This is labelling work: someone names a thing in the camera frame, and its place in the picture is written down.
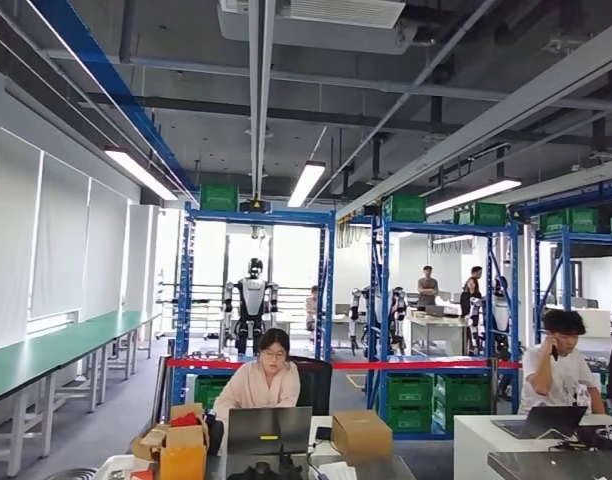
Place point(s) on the ceiling air conditioner cassette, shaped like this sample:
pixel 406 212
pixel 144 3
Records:
pixel 346 40

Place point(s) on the red barrier tape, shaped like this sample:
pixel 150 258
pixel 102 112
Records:
pixel 386 365

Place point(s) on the white black humanoid robot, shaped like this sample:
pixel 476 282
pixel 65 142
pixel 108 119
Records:
pixel 251 298
pixel 501 314
pixel 398 318

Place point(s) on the black cloth bundle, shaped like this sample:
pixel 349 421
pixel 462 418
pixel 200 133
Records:
pixel 266 472

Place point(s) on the long green top workbench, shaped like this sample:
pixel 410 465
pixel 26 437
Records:
pixel 46 351

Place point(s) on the grey laptop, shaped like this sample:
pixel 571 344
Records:
pixel 551 417
pixel 266 424
pixel 435 310

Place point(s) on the blue ceiling beam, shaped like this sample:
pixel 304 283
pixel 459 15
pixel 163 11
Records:
pixel 86 46

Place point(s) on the black phone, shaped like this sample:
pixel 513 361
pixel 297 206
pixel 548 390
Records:
pixel 323 433

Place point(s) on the white roller blind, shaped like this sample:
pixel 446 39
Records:
pixel 61 238
pixel 104 248
pixel 16 245

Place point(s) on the small open cardboard box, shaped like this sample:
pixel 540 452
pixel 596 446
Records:
pixel 148 444

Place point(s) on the white paper stack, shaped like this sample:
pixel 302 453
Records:
pixel 338 472

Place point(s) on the open yellow cardboard box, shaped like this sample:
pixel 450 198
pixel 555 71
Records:
pixel 183 457

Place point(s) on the person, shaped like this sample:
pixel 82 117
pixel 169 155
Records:
pixel 556 378
pixel 311 308
pixel 256 391
pixel 472 288
pixel 427 288

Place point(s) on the closed brown cardboard box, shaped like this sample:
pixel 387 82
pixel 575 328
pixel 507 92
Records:
pixel 361 437

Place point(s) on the black office chair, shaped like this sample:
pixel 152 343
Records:
pixel 316 384

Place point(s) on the black ribbed round disc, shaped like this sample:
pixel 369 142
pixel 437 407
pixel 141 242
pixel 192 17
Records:
pixel 71 474

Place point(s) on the green plastic crate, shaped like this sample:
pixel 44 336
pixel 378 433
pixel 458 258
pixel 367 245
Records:
pixel 553 222
pixel 461 418
pixel 219 198
pixel 490 214
pixel 404 208
pixel 461 388
pixel 409 420
pixel 583 220
pixel 409 389
pixel 211 393
pixel 464 216

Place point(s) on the white ceiling light bar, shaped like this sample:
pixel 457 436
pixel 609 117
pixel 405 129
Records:
pixel 306 184
pixel 473 195
pixel 141 173

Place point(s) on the red cloth item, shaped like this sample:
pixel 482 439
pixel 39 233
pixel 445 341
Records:
pixel 184 420

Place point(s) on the blue steel shelf rack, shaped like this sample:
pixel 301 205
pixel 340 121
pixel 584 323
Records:
pixel 566 278
pixel 261 217
pixel 446 228

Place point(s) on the white ceiling rail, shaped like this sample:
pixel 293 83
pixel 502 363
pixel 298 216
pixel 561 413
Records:
pixel 260 66

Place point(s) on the black yellow hoist trolley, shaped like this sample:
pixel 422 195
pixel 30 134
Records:
pixel 255 205

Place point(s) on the black bag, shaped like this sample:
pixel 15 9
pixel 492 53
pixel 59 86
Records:
pixel 603 438

